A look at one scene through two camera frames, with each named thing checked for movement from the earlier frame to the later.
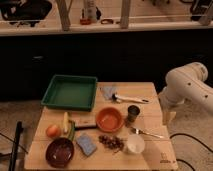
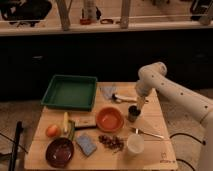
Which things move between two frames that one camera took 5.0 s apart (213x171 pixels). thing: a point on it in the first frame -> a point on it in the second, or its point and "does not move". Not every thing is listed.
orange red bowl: [109, 119] does not move
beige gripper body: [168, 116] -> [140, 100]
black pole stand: [19, 131] does not move
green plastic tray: [70, 92] does not move
